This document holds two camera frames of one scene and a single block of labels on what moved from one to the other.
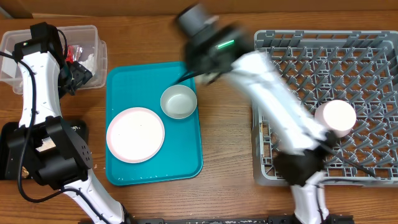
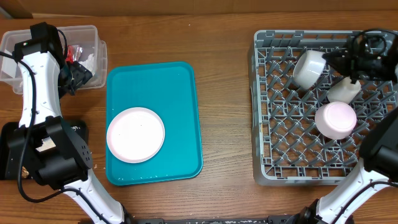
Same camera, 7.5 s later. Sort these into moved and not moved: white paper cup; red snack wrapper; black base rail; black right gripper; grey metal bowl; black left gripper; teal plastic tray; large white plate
Moved: white paper cup; black right gripper; grey metal bowl
Not moved: black left gripper; red snack wrapper; large white plate; teal plastic tray; black base rail
